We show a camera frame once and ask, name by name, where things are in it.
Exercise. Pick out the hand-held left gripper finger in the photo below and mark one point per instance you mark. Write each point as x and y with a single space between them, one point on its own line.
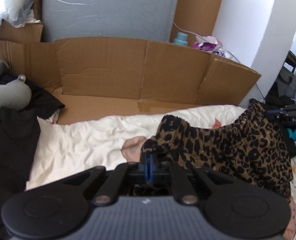
152 167
146 167

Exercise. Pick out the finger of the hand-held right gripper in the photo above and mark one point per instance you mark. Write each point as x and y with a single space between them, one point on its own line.
277 113

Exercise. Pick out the leopard print garment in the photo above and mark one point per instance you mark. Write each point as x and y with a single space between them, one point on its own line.
225 142

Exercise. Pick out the cream printed blanket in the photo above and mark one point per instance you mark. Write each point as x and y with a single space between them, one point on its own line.
88 142

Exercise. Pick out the purple white package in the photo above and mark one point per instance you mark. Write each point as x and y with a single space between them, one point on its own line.
220 52

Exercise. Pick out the pink plush item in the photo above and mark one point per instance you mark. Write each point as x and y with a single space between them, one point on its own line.
210 40

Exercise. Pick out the large brown cardboard sheet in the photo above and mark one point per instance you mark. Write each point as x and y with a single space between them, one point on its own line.
113 67

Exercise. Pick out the blue capped bottle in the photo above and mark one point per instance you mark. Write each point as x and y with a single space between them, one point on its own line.
180 38

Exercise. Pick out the brown upright panel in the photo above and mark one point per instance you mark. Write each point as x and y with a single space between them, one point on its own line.
200 10

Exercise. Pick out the crumpled black garment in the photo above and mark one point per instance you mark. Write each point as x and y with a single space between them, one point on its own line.
8 142

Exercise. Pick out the grey neck pillow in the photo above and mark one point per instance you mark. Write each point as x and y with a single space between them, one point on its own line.
5 97

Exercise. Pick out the small cardboard box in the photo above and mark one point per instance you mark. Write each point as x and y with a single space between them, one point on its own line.
20 32

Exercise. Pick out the white fluffy pillow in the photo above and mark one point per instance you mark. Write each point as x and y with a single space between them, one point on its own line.
10 2

